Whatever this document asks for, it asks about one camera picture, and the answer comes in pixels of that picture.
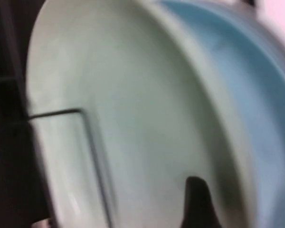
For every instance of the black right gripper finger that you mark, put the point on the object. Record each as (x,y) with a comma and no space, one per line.
(199,206)

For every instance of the light green round plate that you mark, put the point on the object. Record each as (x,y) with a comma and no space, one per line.
(133,95)

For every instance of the light blue round plate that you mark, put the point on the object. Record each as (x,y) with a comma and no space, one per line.
(251,95)

